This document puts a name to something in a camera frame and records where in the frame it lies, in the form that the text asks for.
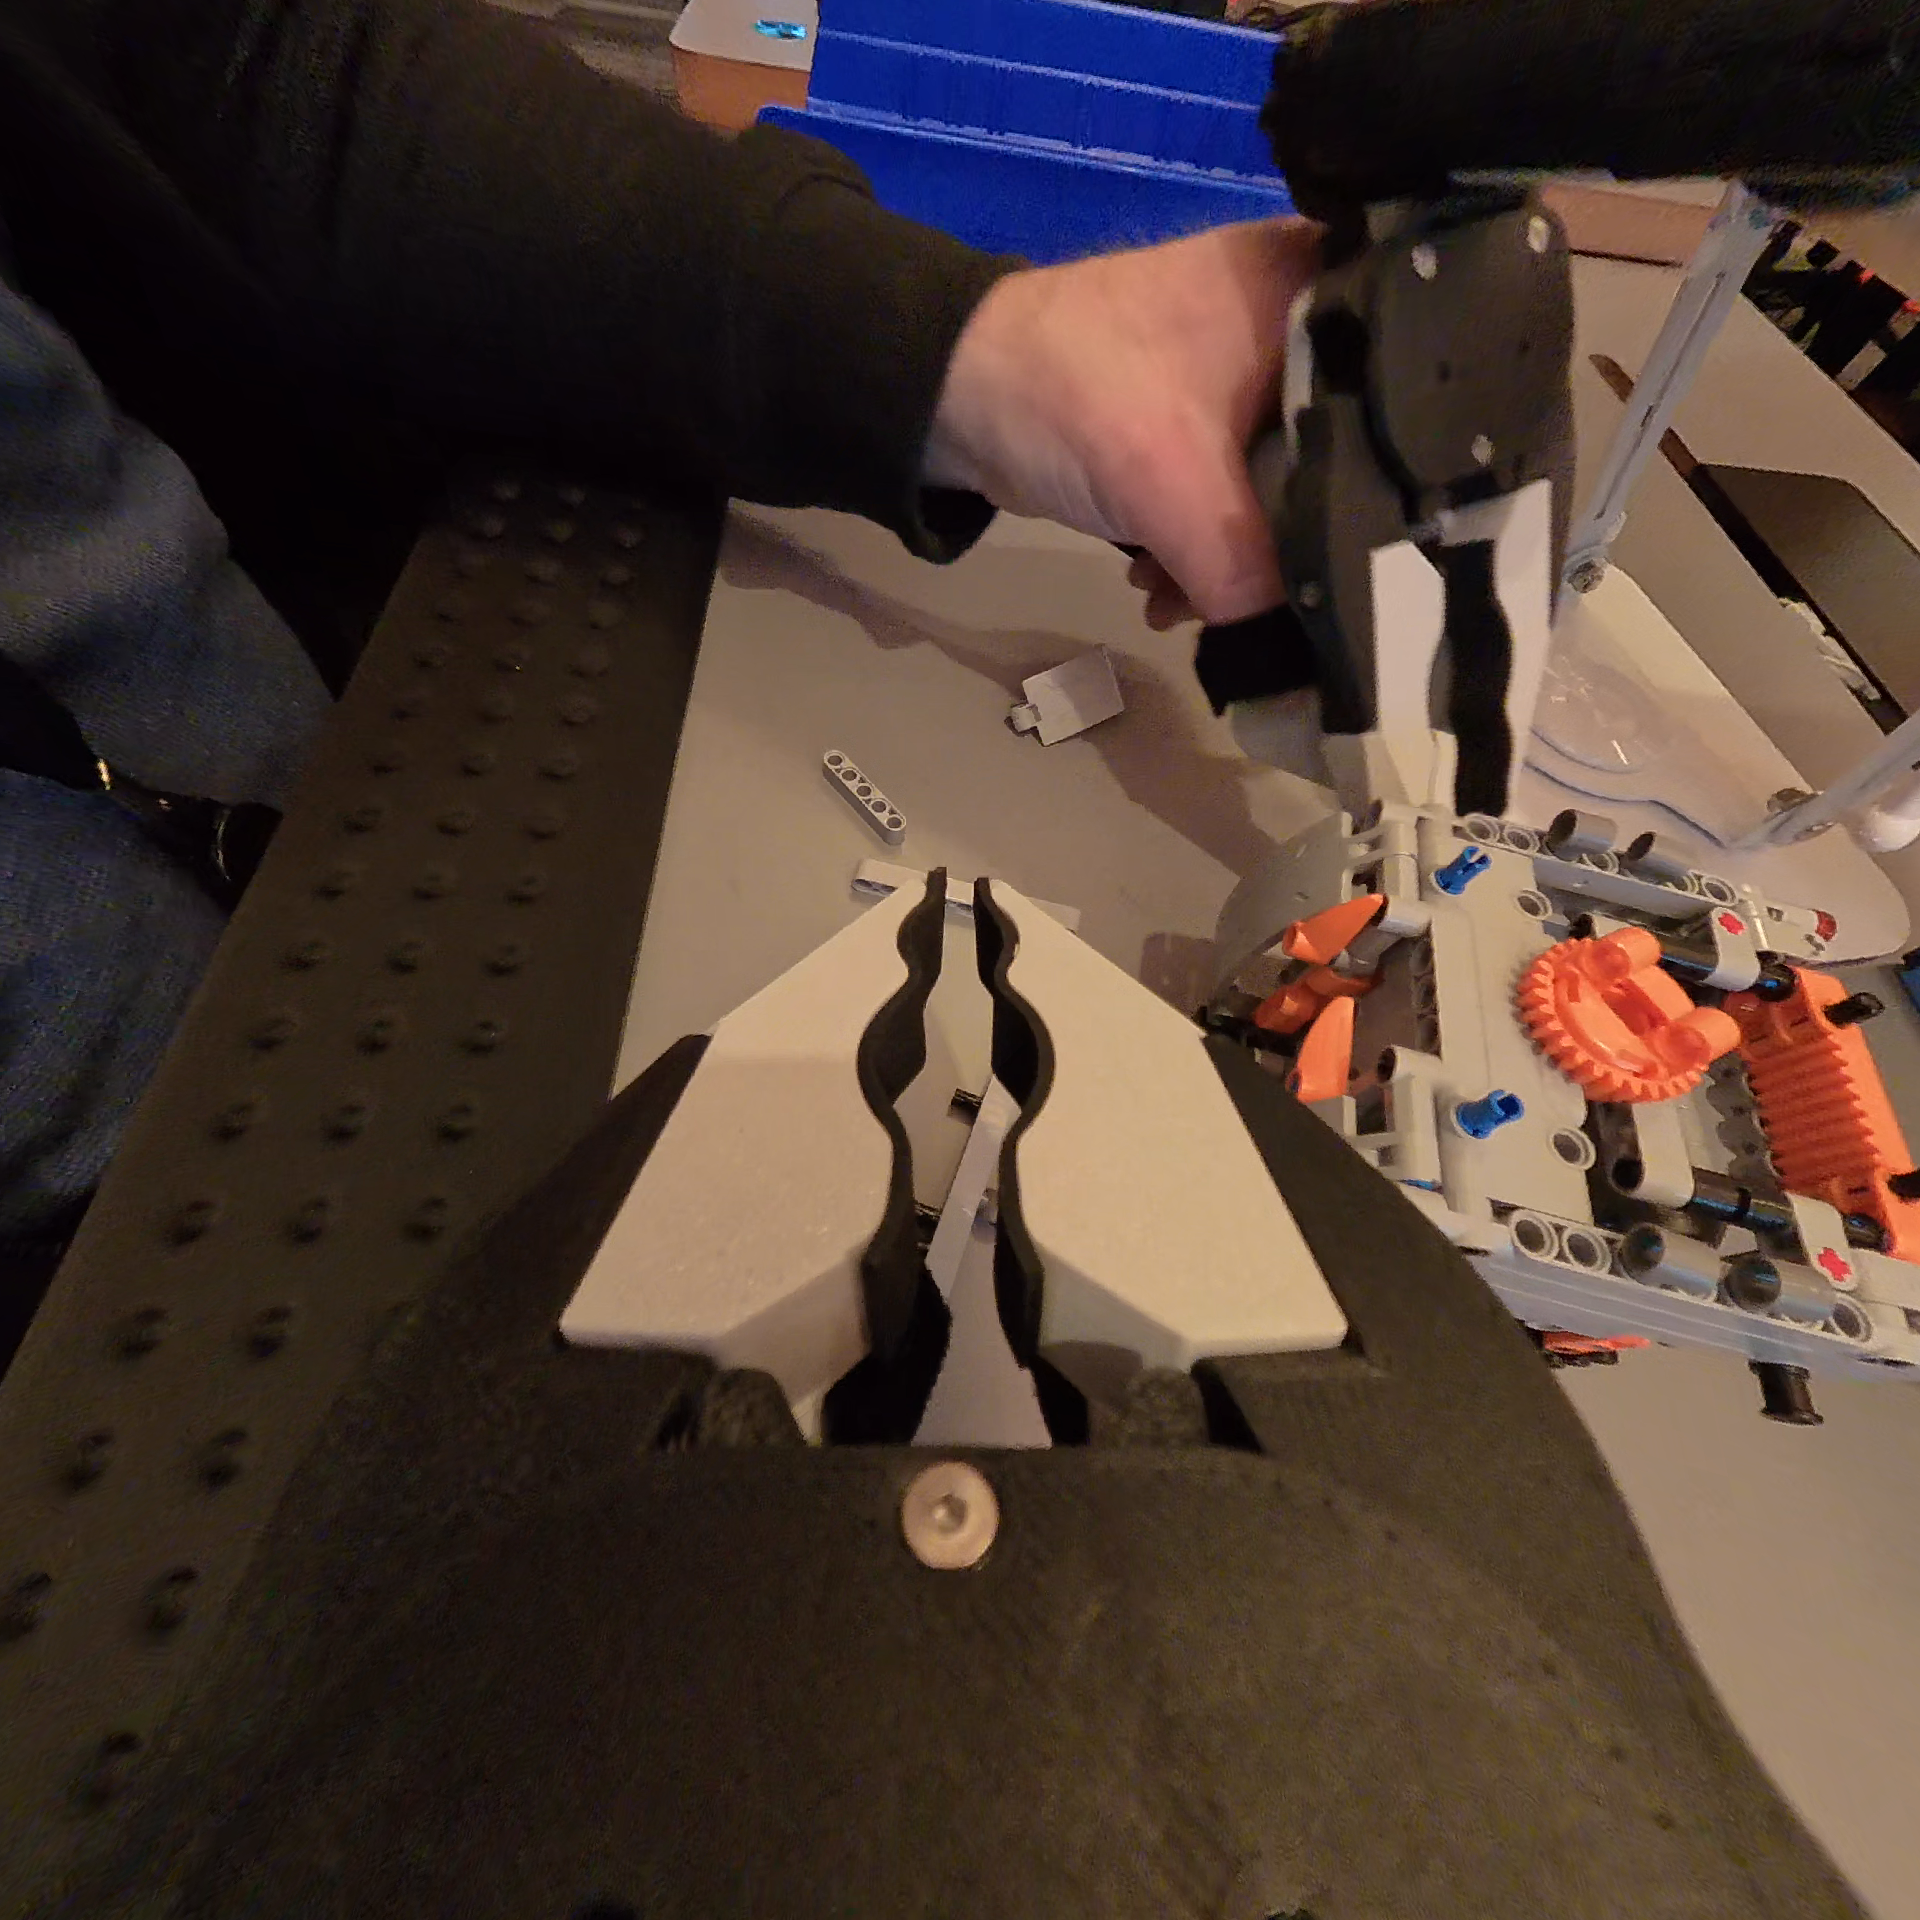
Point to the black perforated mat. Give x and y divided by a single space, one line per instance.
376 974

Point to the blue tagged parts bin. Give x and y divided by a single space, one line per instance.
1049 166

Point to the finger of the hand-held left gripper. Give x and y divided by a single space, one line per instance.
1530 601
1406 646

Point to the short grey beam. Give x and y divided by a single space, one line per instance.
867 791

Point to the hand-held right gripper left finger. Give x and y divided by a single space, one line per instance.
721 1201

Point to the grey orange toy model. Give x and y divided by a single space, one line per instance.
1500 961

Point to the small grey curved panel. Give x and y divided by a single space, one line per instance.
1072 698

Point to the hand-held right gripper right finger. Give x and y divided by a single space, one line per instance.
1185 1201

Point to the person's left hand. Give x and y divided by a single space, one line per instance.
1124 406

